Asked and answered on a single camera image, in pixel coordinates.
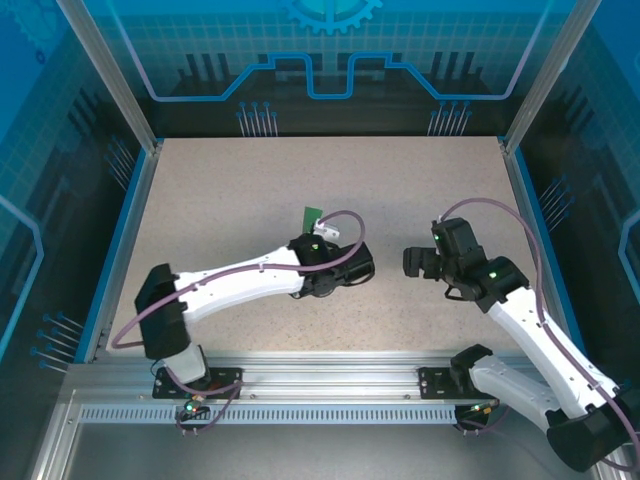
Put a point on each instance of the green paper sheet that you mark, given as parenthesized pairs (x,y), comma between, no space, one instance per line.
(311,219)

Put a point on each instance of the long aluminium frame rail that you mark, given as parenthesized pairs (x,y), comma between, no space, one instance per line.
(325,380)

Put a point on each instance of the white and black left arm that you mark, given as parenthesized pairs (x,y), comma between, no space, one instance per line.
(235,280)

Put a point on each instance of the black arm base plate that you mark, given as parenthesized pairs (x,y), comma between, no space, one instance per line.
(432,382)
(227,382)

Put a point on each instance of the blue printed enclosure panel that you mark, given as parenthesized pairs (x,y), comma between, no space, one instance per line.
(325,120)
(600,175)
(45,200)

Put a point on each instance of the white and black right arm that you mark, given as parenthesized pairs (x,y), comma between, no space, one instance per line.
(525,330)

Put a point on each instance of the aluminium upright post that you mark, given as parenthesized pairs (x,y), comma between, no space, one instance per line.
(550,80)
(110,75)

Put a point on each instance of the small connector with green light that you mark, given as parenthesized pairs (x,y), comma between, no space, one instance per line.
(480,410)
(192,407)

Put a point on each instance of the aluminium side rail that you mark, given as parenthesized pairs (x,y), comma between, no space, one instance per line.
(516,175)
(131,225)

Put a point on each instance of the grey metal shelf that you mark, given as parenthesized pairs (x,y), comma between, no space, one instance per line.
(325,455)

